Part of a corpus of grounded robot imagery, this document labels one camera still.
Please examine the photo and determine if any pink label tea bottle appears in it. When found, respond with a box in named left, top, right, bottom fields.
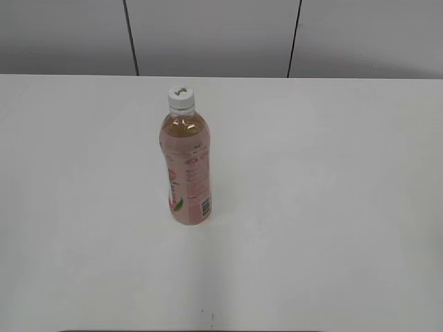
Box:
left=159, top=109, right=212, bottom=225

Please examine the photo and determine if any white bottle cap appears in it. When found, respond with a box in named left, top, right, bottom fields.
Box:
left=168, top=85, right=195, bottom=109

